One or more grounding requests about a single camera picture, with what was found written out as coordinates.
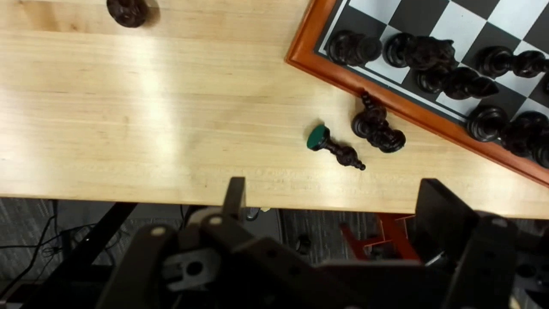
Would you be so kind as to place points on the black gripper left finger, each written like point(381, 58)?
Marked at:
point(233, 201)

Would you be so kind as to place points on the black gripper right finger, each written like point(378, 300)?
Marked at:
point(441, 223)

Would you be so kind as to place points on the dark brown chess piece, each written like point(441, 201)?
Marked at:
point(129, 12)
point(319, 137)

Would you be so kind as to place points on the dark fallen chess piece pair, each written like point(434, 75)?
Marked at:
point(372, 125)

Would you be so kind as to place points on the dark chess pieces on board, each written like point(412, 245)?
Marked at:
point(491, 110)

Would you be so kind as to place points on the dark brown standing chess piece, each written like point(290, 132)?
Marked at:
point(129, 12)

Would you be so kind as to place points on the wooden framed chessboard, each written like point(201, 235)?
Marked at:
point(470, 24)

